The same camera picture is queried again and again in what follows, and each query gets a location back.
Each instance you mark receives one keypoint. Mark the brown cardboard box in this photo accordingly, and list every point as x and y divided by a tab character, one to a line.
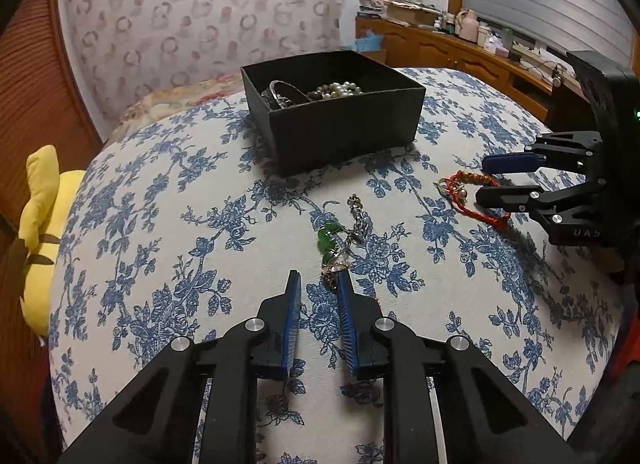
412	14

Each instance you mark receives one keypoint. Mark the tissue box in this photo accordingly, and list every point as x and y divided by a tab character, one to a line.
498	48

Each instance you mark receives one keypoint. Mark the stack of papers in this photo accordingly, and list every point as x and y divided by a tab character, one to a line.
372	3

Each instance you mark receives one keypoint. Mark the black cardboard box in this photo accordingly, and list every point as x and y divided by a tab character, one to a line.
345	129

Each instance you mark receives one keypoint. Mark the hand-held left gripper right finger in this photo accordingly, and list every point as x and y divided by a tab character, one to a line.
350	329

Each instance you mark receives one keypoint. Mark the wooden side cabinet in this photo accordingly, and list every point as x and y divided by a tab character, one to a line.
450	52

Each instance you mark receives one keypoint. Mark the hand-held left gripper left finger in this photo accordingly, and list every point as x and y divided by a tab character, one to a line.
292	324

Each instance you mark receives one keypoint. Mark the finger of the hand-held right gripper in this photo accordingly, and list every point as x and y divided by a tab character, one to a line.
507	162
505	198

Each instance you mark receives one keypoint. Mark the circle patterned curtain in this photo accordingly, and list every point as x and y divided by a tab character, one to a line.
200	19

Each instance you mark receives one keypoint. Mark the blue plastic bag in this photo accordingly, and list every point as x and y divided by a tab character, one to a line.
371	44

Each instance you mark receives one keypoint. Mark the yellow plush toy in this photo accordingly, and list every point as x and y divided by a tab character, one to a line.
45	224

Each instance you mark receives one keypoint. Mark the pink kettle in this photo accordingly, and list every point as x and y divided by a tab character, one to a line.
468	24

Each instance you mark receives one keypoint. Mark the pink floral blanket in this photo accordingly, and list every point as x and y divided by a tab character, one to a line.
175	99

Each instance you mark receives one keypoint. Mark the wooden louvred wardrobe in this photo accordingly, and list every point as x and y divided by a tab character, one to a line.
35	69

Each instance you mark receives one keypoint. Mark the silver bangle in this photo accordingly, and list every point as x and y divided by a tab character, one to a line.
282	94

